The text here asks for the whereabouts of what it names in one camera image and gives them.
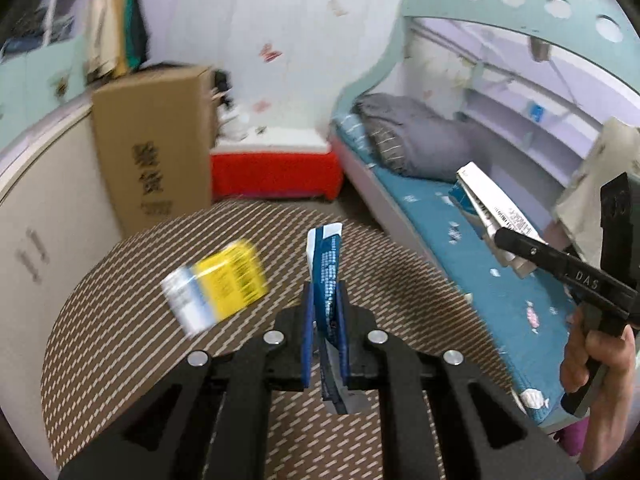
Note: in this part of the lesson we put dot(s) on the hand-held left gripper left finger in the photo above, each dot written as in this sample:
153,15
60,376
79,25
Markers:
308,350

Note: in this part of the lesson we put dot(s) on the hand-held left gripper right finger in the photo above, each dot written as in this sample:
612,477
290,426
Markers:
343,350

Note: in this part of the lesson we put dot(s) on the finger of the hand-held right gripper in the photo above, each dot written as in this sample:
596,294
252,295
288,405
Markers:
565,270

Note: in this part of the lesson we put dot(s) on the blue snack packet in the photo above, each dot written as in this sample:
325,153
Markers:
327,270

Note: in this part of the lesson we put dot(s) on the white and blue carton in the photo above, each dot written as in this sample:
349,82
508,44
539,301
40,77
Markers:
492,205

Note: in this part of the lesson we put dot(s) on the yellow blue white box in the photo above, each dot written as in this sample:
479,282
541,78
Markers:
230,280

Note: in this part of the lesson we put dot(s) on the person's right forearm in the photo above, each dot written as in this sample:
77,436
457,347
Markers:
620,410

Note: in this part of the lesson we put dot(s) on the person's right hand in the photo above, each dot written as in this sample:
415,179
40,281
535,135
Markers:
575,355

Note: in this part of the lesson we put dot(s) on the teal quilted bed cover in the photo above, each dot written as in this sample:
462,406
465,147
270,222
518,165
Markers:
450,270

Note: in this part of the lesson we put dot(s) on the small blue box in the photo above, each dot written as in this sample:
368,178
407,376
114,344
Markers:
537,111

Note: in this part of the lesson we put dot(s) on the round table with patterned cloth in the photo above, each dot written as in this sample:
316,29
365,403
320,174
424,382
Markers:
150,385

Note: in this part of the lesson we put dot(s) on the magenta cloth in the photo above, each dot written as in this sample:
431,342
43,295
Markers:
575,437

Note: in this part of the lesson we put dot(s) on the red storage bench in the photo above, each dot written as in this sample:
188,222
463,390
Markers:
270,175

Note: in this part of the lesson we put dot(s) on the light blue patterned pillow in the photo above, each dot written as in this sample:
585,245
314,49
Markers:
350,135

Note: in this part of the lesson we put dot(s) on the white plastic bag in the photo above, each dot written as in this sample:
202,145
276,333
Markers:
234,122

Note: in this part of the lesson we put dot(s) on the pale pink butterfly sticker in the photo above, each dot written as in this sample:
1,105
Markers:
259,105

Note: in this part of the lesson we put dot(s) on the large cardboard box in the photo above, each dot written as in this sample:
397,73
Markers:
150,135

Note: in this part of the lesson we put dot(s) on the bed frame with teal headboard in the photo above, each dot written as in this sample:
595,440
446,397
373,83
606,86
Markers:
400,20

